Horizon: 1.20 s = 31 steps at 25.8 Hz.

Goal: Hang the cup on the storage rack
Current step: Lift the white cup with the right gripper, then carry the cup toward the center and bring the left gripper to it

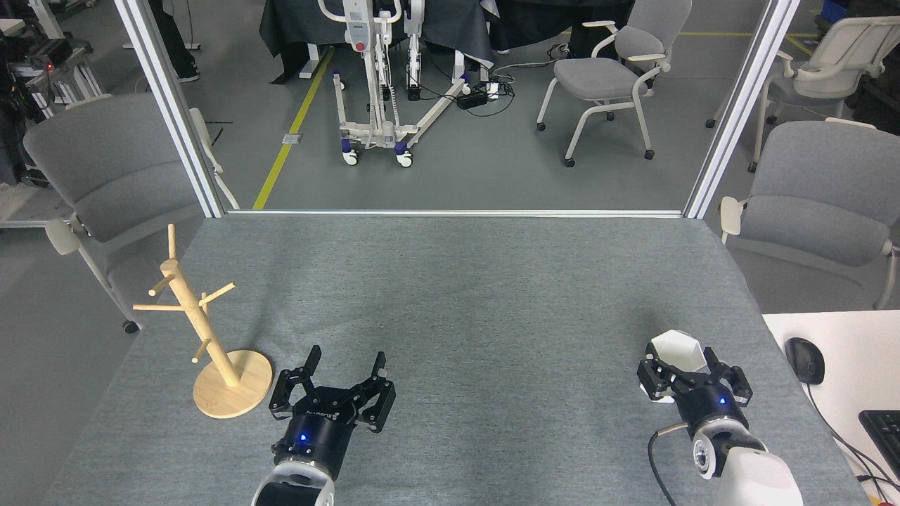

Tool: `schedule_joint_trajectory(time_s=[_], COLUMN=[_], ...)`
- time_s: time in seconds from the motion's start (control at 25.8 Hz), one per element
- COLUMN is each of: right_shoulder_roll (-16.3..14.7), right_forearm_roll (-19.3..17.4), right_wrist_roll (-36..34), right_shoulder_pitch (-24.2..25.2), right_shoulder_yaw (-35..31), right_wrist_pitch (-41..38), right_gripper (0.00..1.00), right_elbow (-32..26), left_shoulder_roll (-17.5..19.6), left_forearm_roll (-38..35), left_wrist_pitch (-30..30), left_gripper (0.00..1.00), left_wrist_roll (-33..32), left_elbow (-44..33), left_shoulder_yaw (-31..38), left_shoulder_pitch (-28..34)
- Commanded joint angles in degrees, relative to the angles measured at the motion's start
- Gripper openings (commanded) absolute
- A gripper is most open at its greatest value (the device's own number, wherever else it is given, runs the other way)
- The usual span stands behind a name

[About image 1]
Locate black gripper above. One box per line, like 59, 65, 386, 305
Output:
269, 345, 396, 482
637, 348, 753, 440

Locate white hexagonal cup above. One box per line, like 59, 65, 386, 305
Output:
638, 330, 708, 405

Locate wooden cup rack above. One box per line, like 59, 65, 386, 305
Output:
133, 224, 274, 420

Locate metal equipment rack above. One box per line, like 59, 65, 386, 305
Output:
0, 35, 106, 187

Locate black computer mouse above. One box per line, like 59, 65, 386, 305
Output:
785, 337, 825, 385

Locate white desk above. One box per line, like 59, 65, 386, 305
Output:
763, 310, 900, 506

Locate black keyboard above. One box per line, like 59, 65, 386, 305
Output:
859, 410, 900, 482

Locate grey chair with beige armrest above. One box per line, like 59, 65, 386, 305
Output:
23, 93, 240, 335

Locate grey chair on castors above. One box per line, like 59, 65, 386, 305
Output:
536, 0, 693, 168

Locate black power strip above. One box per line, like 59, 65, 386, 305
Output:
456, 83, 501, 110

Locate white mesh-back chair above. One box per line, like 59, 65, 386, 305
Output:
706, 15, 900, 173

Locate white wheeled stand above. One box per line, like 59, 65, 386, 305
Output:
318, 0, 470, 168

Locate dark cloth-covered table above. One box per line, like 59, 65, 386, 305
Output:
258, 0, 496, 85

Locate person's legs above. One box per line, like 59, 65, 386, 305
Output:
148, 0, 202, 83

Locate black mouse cable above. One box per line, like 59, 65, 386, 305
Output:
805, 383, 900, 493

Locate silver table edge rail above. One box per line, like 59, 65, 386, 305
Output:
226, 209, 686, 219

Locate grey chair with white frame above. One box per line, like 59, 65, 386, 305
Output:
719, 119, 900, 310

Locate silver post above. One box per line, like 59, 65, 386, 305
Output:
114, 0, 227, 219
683, 0, 802, 220

